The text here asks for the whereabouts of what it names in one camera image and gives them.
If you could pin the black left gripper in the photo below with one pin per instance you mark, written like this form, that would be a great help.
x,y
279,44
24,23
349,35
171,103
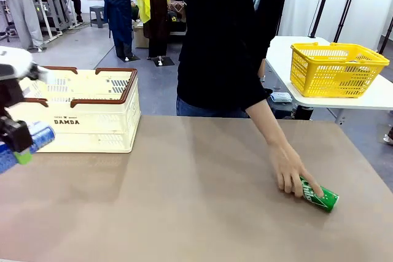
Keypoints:
x,y
9,93

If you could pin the green soda can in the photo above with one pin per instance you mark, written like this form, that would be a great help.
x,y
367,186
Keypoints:
x,y
328,201

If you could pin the person's left forearm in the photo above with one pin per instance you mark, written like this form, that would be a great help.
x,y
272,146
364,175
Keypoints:
x,y
264,124

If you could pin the cream folding basket brown rim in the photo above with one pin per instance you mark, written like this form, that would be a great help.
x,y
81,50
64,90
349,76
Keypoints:
x,y
92,133

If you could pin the yellow plastic shopping basket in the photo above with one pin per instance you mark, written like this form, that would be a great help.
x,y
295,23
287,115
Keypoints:
x,y
322,78

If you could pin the person's left hand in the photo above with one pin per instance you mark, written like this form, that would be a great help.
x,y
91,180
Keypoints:
x,y
290,170

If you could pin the person in grey trousers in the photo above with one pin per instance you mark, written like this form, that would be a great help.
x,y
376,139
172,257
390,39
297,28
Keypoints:
x,y
24,13

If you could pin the grey workshop desk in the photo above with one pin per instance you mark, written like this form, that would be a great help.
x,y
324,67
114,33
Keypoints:
x,y
55,10

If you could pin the grey plastic stool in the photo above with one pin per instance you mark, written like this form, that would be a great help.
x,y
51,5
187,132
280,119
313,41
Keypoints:
x,y
97,16

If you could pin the brown cardboard box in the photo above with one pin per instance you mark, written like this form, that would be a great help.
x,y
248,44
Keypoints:
x,y
139,38

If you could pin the mannequin with navy apron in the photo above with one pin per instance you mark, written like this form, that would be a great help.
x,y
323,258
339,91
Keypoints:
x,y
118,13

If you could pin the mannequin with yellow scarf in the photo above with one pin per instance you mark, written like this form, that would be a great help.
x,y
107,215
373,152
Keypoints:
x,y
156,13

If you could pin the person in black cardigan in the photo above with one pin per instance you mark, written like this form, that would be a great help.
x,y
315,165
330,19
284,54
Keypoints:
x,y
221,44

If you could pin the blue white wipes pack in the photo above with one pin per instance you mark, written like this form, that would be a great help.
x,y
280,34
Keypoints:
x,y
281,97

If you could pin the black tripod stand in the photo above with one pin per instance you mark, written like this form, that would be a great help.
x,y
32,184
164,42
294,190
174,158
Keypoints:
x,y
348,1
322,1
387,35

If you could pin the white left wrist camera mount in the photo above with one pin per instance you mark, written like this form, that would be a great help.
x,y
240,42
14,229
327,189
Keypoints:
x,y
43,73

